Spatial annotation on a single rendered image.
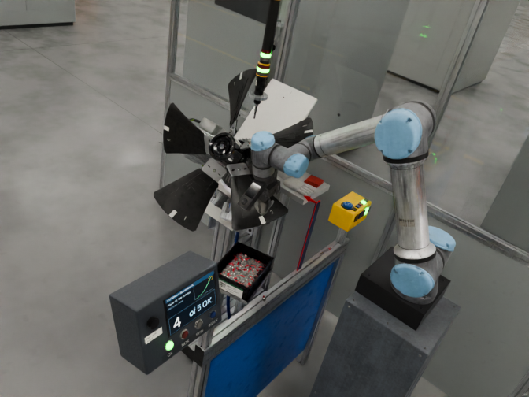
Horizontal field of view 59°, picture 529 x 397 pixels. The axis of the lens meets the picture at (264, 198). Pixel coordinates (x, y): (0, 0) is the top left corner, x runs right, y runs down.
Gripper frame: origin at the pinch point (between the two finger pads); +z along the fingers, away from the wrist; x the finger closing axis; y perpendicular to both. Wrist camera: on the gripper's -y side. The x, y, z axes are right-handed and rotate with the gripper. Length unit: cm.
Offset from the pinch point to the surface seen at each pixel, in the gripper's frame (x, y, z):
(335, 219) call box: -15.6, 28.7, 17.1
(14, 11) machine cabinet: 558, 148, 140
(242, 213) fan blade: 5.4, -4.3, 0.2
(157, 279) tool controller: -14, -53, -32
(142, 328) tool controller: -22, -65, -32
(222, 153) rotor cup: 26.2, 7.7, -9.4
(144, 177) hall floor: 176, 54, 132
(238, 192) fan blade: 12.2, 1.1, -2.3
